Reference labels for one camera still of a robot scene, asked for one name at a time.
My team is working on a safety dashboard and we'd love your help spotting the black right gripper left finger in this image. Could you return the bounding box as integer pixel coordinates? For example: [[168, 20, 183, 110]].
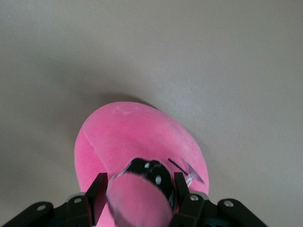
[[4, 173, 108, 227]]

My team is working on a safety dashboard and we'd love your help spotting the pink plush toy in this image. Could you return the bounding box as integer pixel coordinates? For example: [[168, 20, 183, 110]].
[[73, 101, 209, 227]]

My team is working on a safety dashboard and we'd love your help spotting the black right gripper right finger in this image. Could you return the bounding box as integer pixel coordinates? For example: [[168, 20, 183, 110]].
[[170, 172, 268, 227]]

